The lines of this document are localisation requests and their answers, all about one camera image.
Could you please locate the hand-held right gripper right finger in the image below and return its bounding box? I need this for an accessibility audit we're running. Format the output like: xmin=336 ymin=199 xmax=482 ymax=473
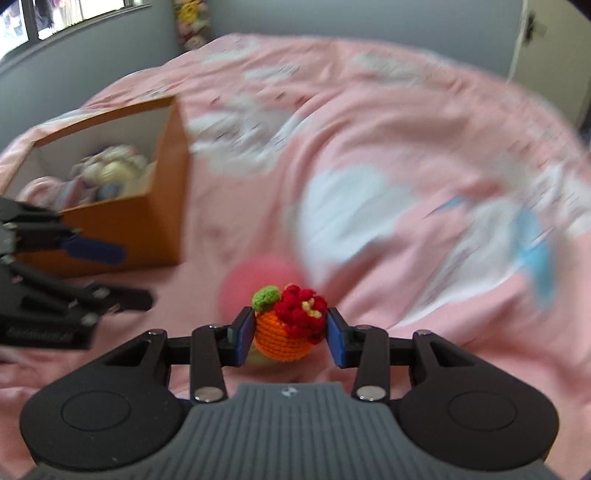
xmin=325 ymin=307 xmax=485 ymax=402

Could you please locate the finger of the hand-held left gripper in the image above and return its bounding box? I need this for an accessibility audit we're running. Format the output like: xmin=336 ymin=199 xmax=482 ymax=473
xmin=0 ymin=263 xmax=154 ymax=326
xmin=0 ymin=196 xmax=126 ymax=267

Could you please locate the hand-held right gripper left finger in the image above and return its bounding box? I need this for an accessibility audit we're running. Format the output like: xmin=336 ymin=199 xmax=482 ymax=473
xmin=99 ymin=307 xmax=257 ymax=404

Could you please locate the crochet orange with red flower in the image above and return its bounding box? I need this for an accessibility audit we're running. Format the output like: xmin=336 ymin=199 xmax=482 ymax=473
xmin=252 ymin=284 xmax=328 ymax=361

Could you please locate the orange cardboard box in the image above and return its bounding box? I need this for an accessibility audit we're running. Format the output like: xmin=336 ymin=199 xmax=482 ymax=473
xmin=4 ymin=95 xmax=192 ymax=278

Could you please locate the pink mini backpack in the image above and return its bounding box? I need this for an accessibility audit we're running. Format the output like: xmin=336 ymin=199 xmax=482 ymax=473
xmin=19 ymin=178 xmax=68 ymax=209

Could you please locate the pink round plush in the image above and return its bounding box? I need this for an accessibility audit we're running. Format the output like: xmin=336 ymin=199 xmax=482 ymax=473
xmin=219 ymin=256 xmax=302 ymax=325

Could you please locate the white crochet toy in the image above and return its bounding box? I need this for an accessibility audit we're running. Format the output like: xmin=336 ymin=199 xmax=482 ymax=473
xmin=69 ymin=144 xmax=151 ymax=200

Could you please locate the pink printed blanket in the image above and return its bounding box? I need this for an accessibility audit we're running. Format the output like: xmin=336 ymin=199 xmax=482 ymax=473
xmin=0 ymin=32 xmax=591 ymax=480

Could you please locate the window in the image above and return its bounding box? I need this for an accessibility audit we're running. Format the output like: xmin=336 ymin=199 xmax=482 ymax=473
xmin=0 ymin=0 xmax=153 ymax=60

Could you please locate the dark hanging garment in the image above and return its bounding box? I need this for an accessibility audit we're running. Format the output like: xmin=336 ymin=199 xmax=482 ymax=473
xmin=36 ymin=0 xmax=58 ymax=31

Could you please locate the tube of plush toys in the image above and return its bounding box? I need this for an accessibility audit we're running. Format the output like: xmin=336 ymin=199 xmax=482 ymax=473
xmin=172 ymin=0 xmax=212 ymax=52

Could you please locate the white door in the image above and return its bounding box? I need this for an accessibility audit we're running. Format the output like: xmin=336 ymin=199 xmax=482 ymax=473
xmin=508 ymin=0 xmax=591 ymax=136

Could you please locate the black door handle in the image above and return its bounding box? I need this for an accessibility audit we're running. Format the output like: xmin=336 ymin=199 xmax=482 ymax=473
xmin=526 ymin=14 xmax=548 ymax=41

